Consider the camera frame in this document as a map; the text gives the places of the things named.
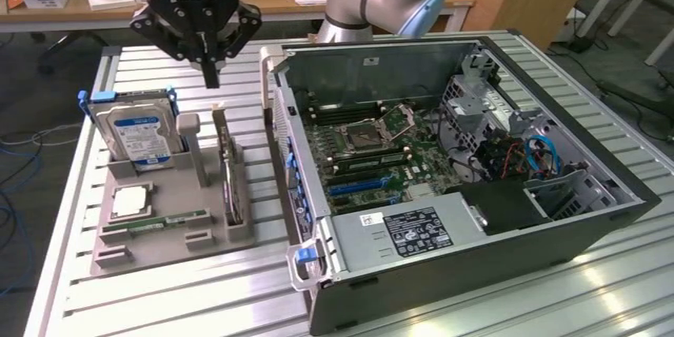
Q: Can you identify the blue expansion slot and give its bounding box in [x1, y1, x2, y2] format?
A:
[327, 178, 394, 197]

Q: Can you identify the black power adapter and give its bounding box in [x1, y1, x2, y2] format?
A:
[566, 35, 597, 54]

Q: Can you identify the silver chipset heatsink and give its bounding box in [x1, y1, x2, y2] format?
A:
[407, 185, 442, 200]

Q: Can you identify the red wire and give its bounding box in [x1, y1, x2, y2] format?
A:
[499, 143, 522, 180]

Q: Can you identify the blue floor cable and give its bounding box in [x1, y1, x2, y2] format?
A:
[0, 143, 43, 294]

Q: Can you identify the grey disk bay bracket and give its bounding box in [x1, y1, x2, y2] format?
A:
[523, 169, 612, 222]

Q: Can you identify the metal socket cover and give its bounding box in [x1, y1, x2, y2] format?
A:
[382, 100, 421, 143]

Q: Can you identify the CPU socket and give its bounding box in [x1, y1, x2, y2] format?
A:
[339, 122, 394, 155]

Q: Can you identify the hard disk with blue caddy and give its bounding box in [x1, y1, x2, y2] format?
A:
[76, 86, 180, 174]

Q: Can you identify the dark RAM stick with label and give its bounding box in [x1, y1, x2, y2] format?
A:
[333, 152, 411, 175]

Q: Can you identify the white floor cable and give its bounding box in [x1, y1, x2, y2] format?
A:
[0, 123, 80, 147]

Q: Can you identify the black PC case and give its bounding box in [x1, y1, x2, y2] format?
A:
[259, 35, 664, 336]

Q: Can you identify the black graphics card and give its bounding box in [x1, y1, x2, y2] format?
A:
[210, 102, 250, 230]

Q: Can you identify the blue wire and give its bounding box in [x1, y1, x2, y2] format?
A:
[523, 134, 562, 178]

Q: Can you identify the green RAM stick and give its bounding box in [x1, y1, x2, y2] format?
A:
[104, 212, 207, 235]

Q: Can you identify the metal disk bay cage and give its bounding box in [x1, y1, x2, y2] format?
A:
[441, 51, 549, 144]

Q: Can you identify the white table frame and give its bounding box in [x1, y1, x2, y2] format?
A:
[577, 0, 674, 66]

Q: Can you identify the black RAM slot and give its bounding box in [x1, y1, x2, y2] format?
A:
[311, 106, 386, 116]
[310, 101, 385, 111]
[314, 114, 389, 125]
[313, 110, 387, 121]

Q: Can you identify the silver CPU chip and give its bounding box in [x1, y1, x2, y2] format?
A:
[110, 186, 150, 218]

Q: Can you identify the green motherboard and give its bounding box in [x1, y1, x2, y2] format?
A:
[302, 99, 465, 215]

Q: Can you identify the grey parts rack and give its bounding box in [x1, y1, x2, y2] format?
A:
[87, 113, 259, 278]

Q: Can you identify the long black expansion slot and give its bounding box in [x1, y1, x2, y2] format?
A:
[326, 170, 395, 188]

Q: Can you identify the grey power supply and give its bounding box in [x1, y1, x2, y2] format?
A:
[318, 193, 489, 275]

